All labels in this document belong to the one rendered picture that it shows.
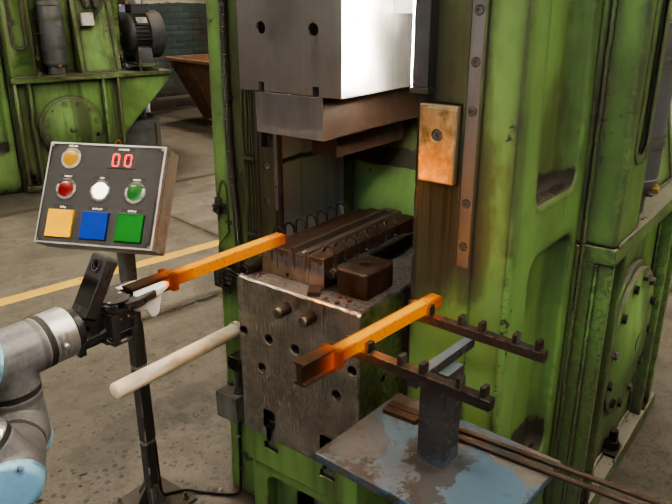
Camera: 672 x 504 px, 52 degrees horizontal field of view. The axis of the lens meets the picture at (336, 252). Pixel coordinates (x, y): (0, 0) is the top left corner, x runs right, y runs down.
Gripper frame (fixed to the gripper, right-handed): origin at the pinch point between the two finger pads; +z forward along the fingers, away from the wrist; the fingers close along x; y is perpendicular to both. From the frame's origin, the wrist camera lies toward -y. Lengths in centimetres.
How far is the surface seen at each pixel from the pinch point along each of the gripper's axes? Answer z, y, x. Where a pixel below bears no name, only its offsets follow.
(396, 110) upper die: 72, -23, 7
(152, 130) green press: 347, 86, -446
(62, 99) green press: 252, 42, -439
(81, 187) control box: 24, -2, -61
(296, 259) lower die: 41.5, 9.6, -1.0
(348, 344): 14.4, 8.8, 34.4
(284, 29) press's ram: 43, -43, -4
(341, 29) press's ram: 43, -44, 12
